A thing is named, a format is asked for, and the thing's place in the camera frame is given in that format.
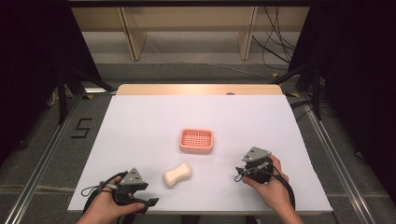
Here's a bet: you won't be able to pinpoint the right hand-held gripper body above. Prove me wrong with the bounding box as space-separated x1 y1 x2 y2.
240 146 276 185

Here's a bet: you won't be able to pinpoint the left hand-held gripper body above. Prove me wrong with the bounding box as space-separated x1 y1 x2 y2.
112 167 149 206

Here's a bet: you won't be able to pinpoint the person's right hand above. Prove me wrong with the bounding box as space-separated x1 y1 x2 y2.
242 154 290 213

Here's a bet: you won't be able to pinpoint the person's left hand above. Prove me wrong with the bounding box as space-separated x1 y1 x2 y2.
81 176 146 224

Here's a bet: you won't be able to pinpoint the cream soap bar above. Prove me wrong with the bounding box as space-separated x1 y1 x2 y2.
163 161 193 189

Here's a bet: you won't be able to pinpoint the pink soap dish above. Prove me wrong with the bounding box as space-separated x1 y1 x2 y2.
178 128 215 155

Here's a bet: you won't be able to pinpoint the white table sheet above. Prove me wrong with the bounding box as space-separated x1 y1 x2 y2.
67 94 334 215

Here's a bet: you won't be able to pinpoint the black metal stand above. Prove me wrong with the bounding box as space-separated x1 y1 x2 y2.
55 63 117 126
273 60 325 121

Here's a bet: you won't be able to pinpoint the black curtain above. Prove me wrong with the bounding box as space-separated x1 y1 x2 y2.
0 0 105 167
287 0 396 207

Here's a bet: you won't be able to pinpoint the right hand-held gripper black cable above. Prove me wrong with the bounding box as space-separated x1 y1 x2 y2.
270 171 297 211

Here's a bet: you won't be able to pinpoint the hand-held gripper black cable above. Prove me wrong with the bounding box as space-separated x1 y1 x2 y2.
270 171 297 211
80 170 129 224

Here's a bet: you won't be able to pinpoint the left hand-held gripper black cable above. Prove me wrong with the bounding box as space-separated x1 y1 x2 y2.
80 170 129 224

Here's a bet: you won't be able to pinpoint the metal floor rail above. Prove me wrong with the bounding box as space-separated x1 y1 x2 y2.
2 92 84 224
298 92 378 224

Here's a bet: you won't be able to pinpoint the white floor cable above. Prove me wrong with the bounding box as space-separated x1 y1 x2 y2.
145 38 273 79

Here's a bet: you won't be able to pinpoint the black floor cables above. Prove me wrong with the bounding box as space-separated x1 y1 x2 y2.
251 6 297 72

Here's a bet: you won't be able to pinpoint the beige wooden desk frame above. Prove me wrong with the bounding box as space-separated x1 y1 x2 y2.
70 6 311 63

